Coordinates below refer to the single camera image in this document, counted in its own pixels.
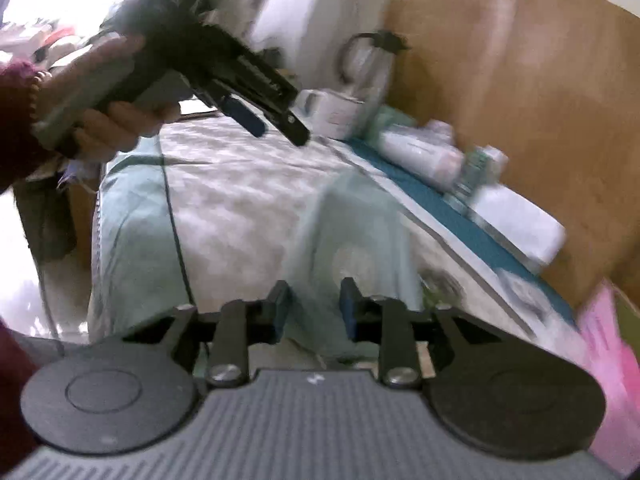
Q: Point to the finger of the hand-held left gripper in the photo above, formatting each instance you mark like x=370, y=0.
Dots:
x=247, y=119
x=295, y=132

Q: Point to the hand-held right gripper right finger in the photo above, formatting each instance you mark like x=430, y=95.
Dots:
x=346, y=306

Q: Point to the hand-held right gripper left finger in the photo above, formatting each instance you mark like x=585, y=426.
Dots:
x=281, y=312

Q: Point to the light green cloth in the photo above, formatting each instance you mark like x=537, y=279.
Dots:
x=350, y=220

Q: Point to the pink tin box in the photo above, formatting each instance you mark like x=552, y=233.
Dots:
x=602, y=355

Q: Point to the person's left forearm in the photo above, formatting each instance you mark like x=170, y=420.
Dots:
x=14, y=125

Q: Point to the person's left hand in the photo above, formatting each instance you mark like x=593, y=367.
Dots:
x=120, y=125

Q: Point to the white mug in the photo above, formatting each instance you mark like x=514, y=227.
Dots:
x=335, y=112

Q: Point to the beige patterned bedspread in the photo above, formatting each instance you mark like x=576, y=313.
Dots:
x=240, y=195

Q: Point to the pale green box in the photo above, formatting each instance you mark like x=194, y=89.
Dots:
x=392, y=120

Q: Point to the steel thermos jug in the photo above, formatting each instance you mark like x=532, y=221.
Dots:
x=372, y=62

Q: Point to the white plastic bag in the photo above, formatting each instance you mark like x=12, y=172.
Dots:
x=420, y=152

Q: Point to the teal bed sheet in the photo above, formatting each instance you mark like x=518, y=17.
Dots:
x=440, y=210

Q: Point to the green quilted mattress pad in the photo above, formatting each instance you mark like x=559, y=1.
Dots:
x=130, y=240

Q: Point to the green drink carton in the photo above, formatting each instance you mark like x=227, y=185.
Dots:
x=475, y=175

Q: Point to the white tissue pack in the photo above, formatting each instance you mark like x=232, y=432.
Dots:
x=520, y=230

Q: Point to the person's maroon clothing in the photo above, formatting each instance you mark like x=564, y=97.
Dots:
x=12, y=390

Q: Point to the wood-look wall panel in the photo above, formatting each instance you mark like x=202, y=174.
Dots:
x=540, y=85

